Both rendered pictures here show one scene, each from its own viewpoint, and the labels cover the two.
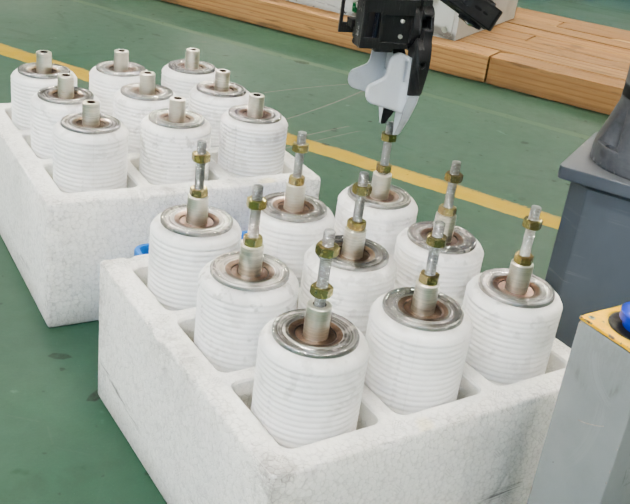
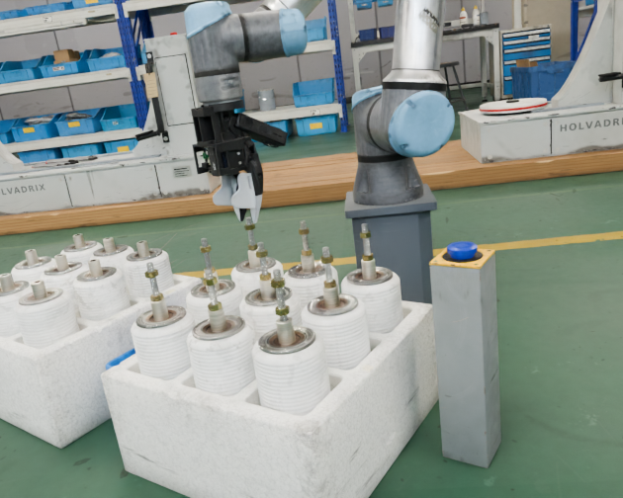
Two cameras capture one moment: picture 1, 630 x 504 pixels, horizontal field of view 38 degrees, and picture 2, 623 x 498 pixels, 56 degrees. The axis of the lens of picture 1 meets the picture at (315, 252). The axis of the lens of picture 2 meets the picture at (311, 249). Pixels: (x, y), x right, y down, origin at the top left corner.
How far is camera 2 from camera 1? 0.19 m
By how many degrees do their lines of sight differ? 20
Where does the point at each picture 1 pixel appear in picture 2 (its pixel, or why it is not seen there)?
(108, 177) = (68, 327)
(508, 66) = not seen: hidden behind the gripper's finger
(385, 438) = (353, 384)
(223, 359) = (226, 389)
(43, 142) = (4, 326)
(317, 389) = (307, 370)
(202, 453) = (241, 454)
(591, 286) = not seen: hidden behind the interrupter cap
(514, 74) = not seen: hidden behind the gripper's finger
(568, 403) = (441, 315)
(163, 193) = (110, 323)
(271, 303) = (244, 339)
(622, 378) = (468, 285)
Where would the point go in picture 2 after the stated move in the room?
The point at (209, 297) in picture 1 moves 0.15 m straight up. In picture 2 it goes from (204, 353) to (182, 247)
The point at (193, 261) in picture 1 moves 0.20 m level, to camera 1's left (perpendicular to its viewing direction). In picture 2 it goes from (173, 341) to (27, 381)
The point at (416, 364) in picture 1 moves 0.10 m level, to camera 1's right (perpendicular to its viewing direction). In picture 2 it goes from (346, 336) to (408, 317)
